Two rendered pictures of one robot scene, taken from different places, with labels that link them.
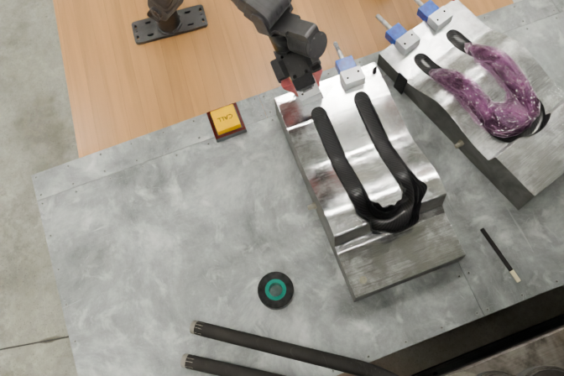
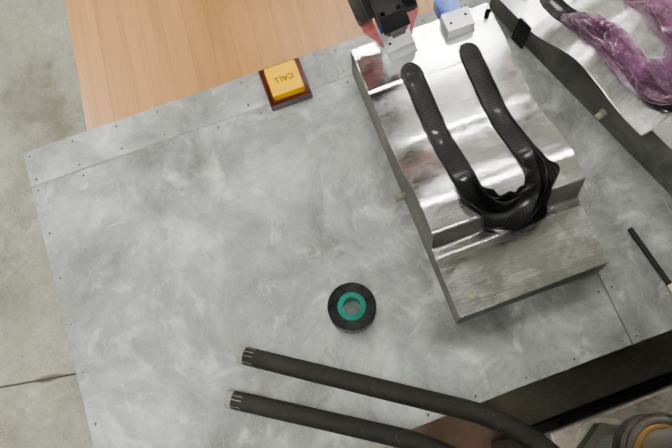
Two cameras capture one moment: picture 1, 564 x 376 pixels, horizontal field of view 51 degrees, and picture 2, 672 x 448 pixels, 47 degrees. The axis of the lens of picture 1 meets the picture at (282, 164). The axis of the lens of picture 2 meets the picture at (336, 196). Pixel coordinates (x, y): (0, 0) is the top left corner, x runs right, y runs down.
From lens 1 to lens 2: 0.09 m
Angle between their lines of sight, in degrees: 2
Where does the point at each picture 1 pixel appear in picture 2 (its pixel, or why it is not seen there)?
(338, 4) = not seen: outside the picture
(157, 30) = not seen: outside the picture
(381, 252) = (495, 257)
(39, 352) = (34, 395)
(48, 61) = (43, 15)
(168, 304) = (207, 324)
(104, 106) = (120, 62)
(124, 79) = (147, 26)
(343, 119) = (444, 79)
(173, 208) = (213, 198)
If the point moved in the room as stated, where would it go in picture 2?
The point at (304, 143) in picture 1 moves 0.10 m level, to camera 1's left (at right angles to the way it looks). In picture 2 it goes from (391, 111) to (333, 119)
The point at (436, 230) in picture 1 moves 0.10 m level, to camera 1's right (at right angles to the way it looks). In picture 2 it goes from (569, 228) to (629, 220)
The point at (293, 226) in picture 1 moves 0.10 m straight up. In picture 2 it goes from (375, 223) to (374, 205)
